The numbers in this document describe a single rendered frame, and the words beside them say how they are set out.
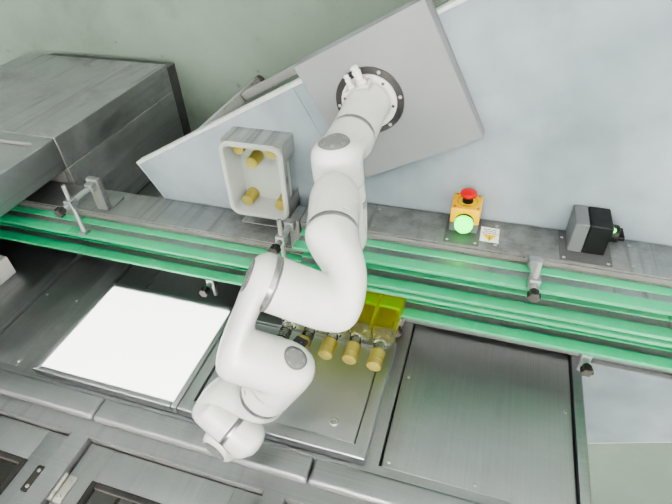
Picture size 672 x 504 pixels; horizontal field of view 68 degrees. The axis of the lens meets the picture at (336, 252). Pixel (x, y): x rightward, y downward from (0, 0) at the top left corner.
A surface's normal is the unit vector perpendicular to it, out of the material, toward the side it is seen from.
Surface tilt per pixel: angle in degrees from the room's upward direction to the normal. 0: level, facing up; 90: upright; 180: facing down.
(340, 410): 90
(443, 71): 3
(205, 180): 0
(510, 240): 90
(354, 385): 90
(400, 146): 3
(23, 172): 90
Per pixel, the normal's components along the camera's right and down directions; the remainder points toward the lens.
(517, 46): -0.29, 0.62
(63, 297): -0.04, -0.76
